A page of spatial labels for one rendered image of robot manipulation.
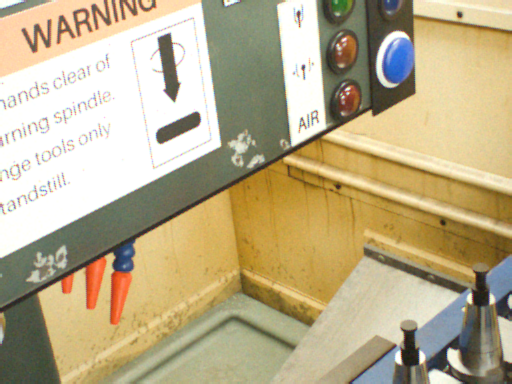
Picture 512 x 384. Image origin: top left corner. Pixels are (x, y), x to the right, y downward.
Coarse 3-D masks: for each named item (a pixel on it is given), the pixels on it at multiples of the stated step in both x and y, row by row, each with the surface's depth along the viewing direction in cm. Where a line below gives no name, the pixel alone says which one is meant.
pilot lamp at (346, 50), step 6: (348, 36) 56; (342, 42) 55; (348, 42) 56; (354, 42) 56; (336, 48) 55; (342, 48) 55; (348, 48) 56; (354, 48) 56; (336, 54) 55; (342, 54) 56; (348, 54) 56; (354, 54) 56; (336, 60) 56; (342, 60) 56; (348, 60) 56; (342, 66) 56; (348, 66) 56
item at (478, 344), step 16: (480, 304) 87; (464, 320) 89; (480, 320) 88; (496, 320) 88; (464, 336) 89; (480, 336) 88; (496, 336) 89; (464, 352) 90; (480, 352) 89; (496, 352) 89; (480, 368) 89
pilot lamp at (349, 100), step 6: (348, 90) 57; (354, 90) 57; (342, 96) 57; (348, 96) 57; (354, 96) 57; (342, 102) 57; (348, 102) 57; (354, 102) 57; (342, 108) 57; (348, 108) 57; (354, 108) 58; (342, 114) 57; (348, 114) 58
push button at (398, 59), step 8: (392, 40) 59; (400, 40) 59; (408, 40) 60; (392, 48) 59; (400, 48) 59; (408, 48) 60; (384, 56) 59; (392, 56) 59; (400, 56) 59; (408, 56) 60; (384, 64) 59; (392, 64) 59; (400, 64) 59; (408, 64) 60; (384, 72) 59; (392, 72) 59; (400, 72) 60; (408, 72) 60; (392, 80) 59; (400, 80) 60
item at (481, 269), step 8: (480, 264) 87; (480, 272) 86; (488, 272) 86; (480, 280) 87; (472, 288) 87; (480, 288) 87; (488, 288) 87; (472, 296) 88; (480, 296) 87; (488, 296) 87
